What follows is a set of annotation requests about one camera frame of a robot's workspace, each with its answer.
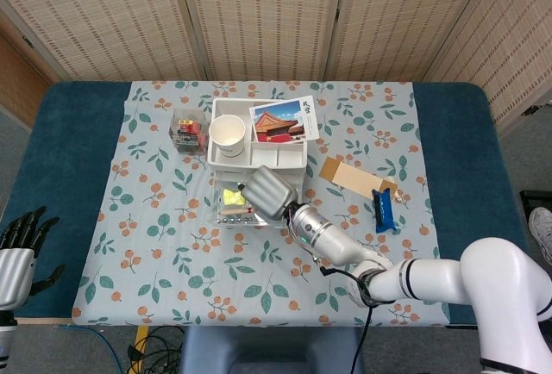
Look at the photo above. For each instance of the orange fruit print tablecloth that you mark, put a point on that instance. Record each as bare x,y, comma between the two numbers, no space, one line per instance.
172,262

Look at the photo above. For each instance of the clear box yellow item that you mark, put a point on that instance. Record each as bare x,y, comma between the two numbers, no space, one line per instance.
224,184

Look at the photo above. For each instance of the black floor stand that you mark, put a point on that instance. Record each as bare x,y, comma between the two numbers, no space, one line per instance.
537,197

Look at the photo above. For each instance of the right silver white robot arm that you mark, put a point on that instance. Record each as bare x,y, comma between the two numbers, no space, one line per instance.
431,279

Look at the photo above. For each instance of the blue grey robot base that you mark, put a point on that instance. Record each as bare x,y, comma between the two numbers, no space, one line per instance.
267,348

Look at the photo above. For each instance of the palace photo postcard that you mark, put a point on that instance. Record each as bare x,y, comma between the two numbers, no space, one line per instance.
280,124

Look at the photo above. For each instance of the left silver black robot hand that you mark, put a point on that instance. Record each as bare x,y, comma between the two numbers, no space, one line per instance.
15,275

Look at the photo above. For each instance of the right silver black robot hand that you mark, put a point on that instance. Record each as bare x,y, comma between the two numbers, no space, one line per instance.
269,193

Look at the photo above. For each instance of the yellow soft item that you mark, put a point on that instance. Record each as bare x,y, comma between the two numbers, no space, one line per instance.
233,196

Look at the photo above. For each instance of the wooden stick with red tip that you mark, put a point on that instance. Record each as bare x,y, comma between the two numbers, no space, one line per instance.
235,210

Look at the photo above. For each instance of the white sneaker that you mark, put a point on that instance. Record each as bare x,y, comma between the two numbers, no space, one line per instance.
541,229

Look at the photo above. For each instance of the woven bamboo folding screen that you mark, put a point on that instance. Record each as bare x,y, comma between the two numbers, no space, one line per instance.
259,16

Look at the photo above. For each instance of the teal table cover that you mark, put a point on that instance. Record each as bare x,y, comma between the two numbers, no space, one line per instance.
77,154

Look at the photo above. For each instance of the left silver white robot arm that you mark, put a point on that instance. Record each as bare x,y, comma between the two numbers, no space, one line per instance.
5,339

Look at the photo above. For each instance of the white plastic drawer organizer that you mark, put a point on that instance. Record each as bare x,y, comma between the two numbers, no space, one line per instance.
259,156

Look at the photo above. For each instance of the white paper cup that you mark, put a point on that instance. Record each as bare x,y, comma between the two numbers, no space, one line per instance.
226,132

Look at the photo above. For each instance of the tan cardboard strip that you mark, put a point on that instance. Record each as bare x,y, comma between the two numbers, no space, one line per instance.
353,178

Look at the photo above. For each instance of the blue snack packet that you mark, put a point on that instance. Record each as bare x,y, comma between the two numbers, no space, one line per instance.
384,219

